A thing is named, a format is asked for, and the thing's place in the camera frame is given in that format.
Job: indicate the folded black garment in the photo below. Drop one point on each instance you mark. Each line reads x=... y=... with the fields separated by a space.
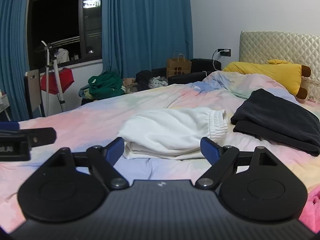
x=270 y=117

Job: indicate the brown paper bag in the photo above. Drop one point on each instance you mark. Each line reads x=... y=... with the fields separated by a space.
x=178 y=65

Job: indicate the pastel pink bed cover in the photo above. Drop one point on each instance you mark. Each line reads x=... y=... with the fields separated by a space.
x=99 y=122

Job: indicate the right blue curtain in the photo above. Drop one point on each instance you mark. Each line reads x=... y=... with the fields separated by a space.
x=142 y=34

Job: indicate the left blue curtain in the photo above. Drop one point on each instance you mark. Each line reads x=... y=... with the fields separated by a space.
x=14 y=56

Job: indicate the yellow plush pillow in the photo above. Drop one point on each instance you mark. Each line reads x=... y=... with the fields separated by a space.
x=288 y=74

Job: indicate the wall socket with charger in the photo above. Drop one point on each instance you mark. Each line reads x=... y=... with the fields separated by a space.
x=220 y=52

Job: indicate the pink fluffy cloth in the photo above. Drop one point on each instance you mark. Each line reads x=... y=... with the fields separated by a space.
x=310 y=216

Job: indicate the quilted beige headboard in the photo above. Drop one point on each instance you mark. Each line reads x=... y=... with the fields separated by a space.
x=261 y=46

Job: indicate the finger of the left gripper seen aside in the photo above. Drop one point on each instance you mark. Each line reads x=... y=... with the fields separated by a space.
x=35 y=136

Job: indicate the silver tripod stand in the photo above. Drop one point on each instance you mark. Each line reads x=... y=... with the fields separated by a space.
x=52 y=62

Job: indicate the wooden chair back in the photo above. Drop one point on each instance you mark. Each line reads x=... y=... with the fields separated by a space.
x=33 y=95

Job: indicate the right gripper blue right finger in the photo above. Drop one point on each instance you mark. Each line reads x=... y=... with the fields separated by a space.
x=221 y=159

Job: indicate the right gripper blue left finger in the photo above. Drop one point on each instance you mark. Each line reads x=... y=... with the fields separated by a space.
x=102 y=161

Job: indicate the blue curtain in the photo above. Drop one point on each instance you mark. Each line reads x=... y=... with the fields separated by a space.
x=14 y=56
x=142 y=34

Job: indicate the white sweatpants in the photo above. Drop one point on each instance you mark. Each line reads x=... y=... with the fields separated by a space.
x=172 y=133

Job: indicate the green hoodie pile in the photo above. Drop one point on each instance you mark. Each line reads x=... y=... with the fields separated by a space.
x=103 y=86

